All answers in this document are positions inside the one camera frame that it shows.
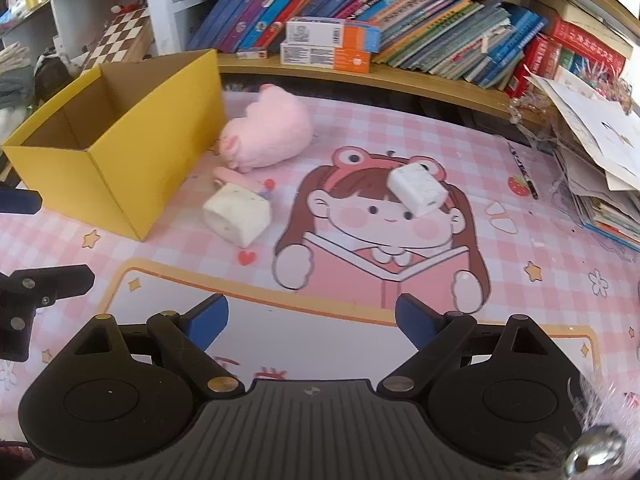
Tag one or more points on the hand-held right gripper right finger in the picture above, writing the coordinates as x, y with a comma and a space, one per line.
417, 322

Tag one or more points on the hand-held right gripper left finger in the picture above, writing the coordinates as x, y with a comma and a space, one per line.
207, 322

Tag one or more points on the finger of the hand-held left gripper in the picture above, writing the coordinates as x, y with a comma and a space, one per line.
55, 282
20, 200

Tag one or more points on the cream squishy cube toy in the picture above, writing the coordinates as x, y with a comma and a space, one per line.
237, 215

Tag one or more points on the yellow cardboard box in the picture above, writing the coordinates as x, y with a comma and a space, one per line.
140, 160

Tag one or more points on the white charger adapter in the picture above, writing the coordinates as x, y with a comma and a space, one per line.
417, 190

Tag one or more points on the pink plush toy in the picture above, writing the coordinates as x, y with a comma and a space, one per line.
270, 130

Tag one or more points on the pink printed desk mat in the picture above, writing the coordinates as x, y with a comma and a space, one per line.
500, 285

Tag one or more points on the grey cloth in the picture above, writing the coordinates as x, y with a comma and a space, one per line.
15, 80

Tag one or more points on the dark brown bag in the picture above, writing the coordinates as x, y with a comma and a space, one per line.
52, 77

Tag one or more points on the black pen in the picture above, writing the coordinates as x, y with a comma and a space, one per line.
522, 170

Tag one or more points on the brown and white chessboard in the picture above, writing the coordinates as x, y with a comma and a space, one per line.
117, 37

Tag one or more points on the white side shelf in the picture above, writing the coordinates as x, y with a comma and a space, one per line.
75, 15

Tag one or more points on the pink fuzzy cloth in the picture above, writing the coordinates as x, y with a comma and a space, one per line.
612, 400

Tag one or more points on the silver metal bell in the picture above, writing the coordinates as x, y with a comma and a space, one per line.
595, 455

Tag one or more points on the pile of papers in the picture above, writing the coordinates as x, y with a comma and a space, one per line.
595, 150

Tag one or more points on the small flat white box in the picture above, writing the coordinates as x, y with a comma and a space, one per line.
251, 53

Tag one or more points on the orange and white carton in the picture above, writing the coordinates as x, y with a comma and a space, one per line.
330, 35
320, 58

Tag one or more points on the row of colourful books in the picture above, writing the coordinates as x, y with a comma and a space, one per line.
425, 25

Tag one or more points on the wooden bookshelf with white frame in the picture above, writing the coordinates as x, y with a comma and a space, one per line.
155, 10

